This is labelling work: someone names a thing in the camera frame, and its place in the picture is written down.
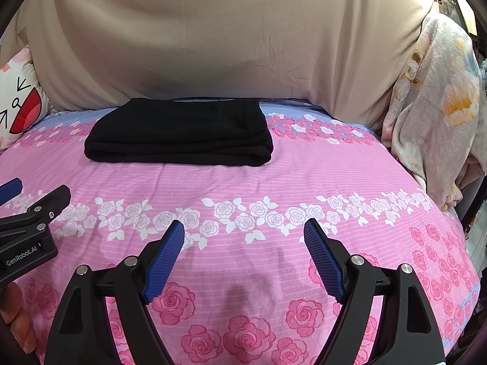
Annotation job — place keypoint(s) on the black pants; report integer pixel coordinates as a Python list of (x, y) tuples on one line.
[(171, 137)]

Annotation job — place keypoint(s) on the pink floral bed sheet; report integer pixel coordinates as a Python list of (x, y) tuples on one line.
[(266, 182)]

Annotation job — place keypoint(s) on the pale floral fleece blanket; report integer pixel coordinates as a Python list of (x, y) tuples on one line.
[(430, 121)]

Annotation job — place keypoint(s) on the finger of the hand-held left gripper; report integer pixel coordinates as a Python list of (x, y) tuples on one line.
[(11, 190), (53, 201)]

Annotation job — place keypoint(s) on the hanging garments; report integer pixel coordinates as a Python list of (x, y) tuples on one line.
[(452, 3)]

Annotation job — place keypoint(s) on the cartoon cat pillow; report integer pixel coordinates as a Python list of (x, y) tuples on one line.
[(19, 95)]

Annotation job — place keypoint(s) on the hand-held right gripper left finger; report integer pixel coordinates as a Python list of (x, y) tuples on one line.
[(165, 262)]

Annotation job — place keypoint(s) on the person's left hand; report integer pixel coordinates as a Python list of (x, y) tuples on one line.
[(17, 311)]

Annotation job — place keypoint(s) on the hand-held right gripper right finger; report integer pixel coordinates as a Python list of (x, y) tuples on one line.
[(323, 262)]

